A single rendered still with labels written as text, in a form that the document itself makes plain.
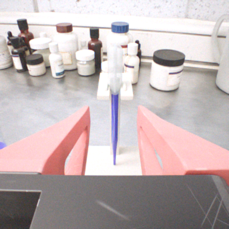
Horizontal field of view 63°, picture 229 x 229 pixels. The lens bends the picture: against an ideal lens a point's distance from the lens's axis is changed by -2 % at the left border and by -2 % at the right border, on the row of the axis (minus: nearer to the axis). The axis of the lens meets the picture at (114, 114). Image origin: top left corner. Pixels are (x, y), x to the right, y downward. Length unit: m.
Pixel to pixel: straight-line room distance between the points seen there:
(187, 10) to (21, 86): 0.46
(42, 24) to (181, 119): 0.47
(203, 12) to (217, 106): 0.27
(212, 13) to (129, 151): 0.44
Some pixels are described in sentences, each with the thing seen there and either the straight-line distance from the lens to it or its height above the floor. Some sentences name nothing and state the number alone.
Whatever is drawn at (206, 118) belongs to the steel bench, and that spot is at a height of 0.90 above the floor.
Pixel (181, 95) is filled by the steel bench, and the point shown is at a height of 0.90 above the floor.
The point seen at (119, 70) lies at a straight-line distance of 0.17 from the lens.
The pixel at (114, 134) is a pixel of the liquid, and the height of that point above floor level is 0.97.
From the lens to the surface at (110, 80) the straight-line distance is 0.17.
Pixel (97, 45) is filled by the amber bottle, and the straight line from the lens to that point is 0.51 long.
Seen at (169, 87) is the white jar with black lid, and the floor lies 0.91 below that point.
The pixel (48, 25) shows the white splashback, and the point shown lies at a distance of 0.64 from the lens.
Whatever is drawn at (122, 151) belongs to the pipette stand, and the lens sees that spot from 0.28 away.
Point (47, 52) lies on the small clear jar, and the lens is 0.55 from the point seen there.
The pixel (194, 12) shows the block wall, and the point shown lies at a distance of 0.59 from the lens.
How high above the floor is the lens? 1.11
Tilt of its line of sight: 37 degrees down
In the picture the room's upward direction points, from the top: straight up
